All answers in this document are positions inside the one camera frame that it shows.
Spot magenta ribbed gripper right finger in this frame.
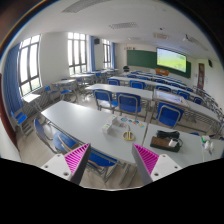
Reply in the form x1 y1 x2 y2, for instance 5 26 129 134
131 142 183 186

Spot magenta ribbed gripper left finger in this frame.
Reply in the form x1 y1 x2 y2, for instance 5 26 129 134
40 142 92 186

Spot white charger plug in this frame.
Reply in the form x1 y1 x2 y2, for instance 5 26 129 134
168 139 178 147

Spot blue chair under front desk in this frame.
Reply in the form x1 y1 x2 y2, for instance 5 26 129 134
53 131 118 182

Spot black power strip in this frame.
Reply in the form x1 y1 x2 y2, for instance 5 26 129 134
150 136 180 152

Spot blue chair front left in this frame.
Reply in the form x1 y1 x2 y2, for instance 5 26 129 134
34 118 56 153

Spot black pouch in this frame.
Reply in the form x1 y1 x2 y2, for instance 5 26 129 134
156 130 180 139

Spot yellow scissors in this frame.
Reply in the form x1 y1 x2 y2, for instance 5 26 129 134
122 127 135 141

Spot long grey front desk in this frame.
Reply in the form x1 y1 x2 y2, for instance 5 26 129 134
42 101 147 163

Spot white small box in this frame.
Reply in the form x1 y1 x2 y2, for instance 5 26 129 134
102 123 112 134

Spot grey right front desk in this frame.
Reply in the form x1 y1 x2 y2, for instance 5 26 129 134
143 124 224 168

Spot colourful cards strip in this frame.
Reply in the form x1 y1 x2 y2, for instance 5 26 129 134
120 117 145 128

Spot white carton box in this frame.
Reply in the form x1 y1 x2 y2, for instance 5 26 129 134
107 115 119 125

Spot blue chair second row right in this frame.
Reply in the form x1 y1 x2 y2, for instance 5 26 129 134
156 102 184 127

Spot blue chair second row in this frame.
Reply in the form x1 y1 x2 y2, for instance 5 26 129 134
116 92 141 117
156 102 184 127
93 89 118 111

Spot blue chair second row middle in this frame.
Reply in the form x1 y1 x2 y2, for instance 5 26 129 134
116 92 141 117

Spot white objects right desk edge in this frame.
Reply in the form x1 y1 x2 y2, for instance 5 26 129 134
201 135 214 153

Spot blue chair second row left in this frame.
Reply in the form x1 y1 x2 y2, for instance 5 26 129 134
93 89 118 111

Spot grey second row desk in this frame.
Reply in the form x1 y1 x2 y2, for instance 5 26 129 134
86 84 153 101
153 89 220 123

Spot grey second row right desk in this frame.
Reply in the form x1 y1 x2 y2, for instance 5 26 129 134
153 89 220 123

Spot blue chair by window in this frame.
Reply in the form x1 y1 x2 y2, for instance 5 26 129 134
11 112 31 136

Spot left large window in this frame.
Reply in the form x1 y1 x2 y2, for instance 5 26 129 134
18 35 41 97

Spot green chalkboard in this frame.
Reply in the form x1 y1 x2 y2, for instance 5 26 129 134
127 50 191 78

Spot projection screen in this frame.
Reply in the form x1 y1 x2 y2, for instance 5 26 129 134
157 48 187 72

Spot middle window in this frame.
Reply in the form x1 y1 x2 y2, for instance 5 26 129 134
68 32 87 75

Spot far window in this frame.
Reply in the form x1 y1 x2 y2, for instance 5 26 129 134
103 39 111 69

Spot blue curtain left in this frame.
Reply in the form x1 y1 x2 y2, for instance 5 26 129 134
3 44 23 114

